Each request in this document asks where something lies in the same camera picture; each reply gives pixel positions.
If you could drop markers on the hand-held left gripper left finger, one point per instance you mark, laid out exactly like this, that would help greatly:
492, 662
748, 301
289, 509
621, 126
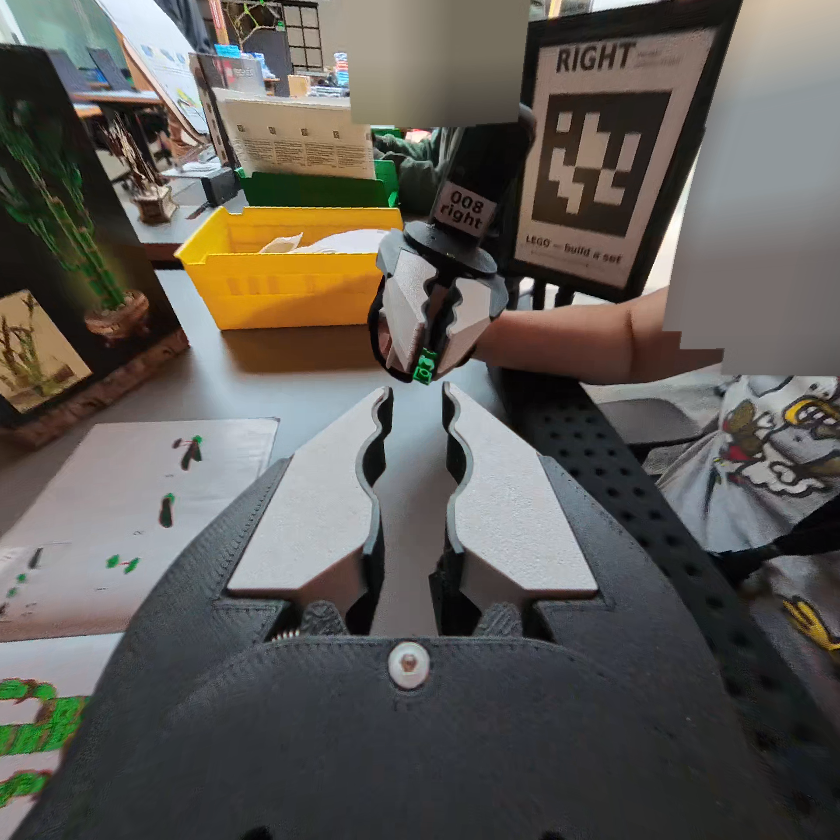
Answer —
308, 518

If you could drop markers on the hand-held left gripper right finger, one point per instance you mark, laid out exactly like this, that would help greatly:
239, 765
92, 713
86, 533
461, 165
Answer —
518, 518

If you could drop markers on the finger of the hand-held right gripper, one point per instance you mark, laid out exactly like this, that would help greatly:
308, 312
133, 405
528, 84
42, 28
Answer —
469, 315
403, 302

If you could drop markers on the green lego brick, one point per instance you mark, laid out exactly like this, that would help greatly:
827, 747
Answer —
425, 367

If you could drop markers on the person's right forearm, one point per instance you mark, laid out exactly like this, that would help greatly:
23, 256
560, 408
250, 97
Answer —
577, 341

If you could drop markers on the black bamboo lego set box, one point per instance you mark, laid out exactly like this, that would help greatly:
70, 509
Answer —
59, 197

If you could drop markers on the white plastic bags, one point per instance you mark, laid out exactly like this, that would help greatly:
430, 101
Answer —
328, 241

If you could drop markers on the yellow plastic bin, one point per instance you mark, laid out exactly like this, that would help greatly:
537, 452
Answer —
282, 292

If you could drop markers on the black framed tag sign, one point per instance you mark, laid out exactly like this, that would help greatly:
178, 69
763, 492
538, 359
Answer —
604, 164

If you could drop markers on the green plastic bin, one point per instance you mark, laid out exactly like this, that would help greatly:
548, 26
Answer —
308, 190

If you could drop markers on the dark chair armrest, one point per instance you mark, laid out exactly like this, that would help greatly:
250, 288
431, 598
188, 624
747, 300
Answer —
656, 420

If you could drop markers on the white printed cardboard box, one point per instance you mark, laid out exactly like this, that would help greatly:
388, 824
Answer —
295, 141

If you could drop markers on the white instruction booklet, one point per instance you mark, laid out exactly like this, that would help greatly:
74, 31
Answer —
118, 479

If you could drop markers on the small brown cardboard box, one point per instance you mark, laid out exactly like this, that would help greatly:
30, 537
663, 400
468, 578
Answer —
299, 85

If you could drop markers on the small black device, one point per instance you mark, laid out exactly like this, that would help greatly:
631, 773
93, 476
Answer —
220, 187

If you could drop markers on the person's printed grey shirt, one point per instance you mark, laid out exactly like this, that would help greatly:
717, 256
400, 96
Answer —
754, 472

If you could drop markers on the dark box with red logo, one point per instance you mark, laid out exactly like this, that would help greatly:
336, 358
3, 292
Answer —
236, 72

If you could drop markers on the brown wooden plant model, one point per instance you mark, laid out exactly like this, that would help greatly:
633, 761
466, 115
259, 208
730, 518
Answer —
151, 197

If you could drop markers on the white leaning poster board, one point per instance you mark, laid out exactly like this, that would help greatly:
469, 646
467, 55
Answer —
170, 72

